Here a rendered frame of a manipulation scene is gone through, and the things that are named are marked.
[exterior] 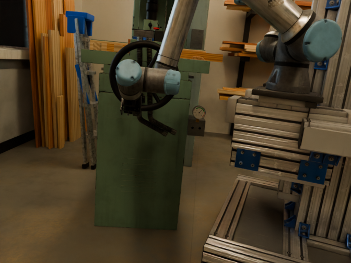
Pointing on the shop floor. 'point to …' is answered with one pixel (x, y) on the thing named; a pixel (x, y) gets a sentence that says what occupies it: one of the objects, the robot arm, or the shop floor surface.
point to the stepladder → (84, 81)
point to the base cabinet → (139, 166)
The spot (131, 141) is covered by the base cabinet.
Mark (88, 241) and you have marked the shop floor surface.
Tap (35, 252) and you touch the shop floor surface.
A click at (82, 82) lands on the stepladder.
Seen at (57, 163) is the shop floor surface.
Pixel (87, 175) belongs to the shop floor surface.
